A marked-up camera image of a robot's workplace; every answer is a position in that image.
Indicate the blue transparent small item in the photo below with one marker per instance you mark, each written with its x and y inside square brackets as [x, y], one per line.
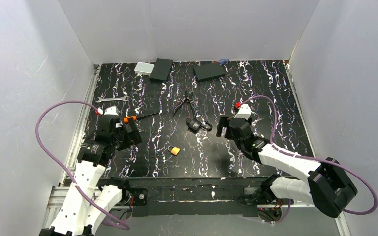
[222, 61]

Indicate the black box left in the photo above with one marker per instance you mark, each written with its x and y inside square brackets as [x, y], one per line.
[161, 70]

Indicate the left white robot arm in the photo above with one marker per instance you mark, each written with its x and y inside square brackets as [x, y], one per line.
[79, 214]

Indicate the silver open-end wrench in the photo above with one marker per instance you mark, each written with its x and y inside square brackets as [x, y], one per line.
[123, 99]

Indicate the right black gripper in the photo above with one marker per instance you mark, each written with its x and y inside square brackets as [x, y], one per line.
[226, 129]

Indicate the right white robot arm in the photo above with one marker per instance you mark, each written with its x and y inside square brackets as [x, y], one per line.
[322, 184]

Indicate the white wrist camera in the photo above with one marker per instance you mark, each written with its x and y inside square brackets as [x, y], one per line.
[243, 111]
[112, 111]

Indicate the black handled pliers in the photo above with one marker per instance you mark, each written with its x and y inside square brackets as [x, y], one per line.
[187, 99]

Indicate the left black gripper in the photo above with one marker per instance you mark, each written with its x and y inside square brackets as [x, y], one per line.
[123, 131]

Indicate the brass padlock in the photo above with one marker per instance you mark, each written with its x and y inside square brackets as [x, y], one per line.
[174, 150]

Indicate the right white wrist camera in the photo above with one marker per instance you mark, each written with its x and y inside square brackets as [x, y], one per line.
[243, 111]

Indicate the orange handled screwdriver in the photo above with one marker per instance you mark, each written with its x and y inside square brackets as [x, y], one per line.
[138, 117]

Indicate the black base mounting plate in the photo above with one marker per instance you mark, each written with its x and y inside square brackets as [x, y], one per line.
[202, 196]

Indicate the white rectangular box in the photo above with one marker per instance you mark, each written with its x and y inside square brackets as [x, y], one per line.
[143, 68]

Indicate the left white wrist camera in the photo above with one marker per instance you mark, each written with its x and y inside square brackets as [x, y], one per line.
[112, 111]

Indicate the black box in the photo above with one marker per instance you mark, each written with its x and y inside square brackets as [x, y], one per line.
[209, 72]
[161, 70]

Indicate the black box right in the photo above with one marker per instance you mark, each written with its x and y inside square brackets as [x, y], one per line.
[209, 72]

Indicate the black padlock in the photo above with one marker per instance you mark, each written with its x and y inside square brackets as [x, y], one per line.
[195, 125]

